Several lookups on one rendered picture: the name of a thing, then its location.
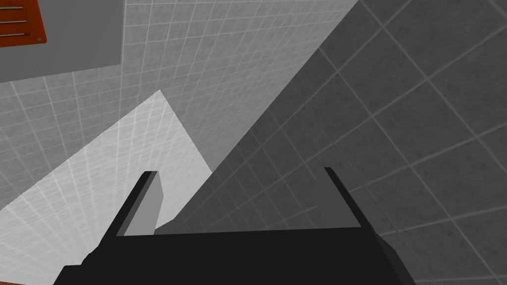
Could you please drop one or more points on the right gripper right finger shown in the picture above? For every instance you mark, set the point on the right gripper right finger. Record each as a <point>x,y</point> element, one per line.
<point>336,206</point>

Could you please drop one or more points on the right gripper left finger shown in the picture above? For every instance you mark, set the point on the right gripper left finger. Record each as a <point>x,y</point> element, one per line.
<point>142,209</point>

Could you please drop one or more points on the orange slatted panel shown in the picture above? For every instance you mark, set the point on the orange slatted panel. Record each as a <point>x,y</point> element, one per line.
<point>18,21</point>

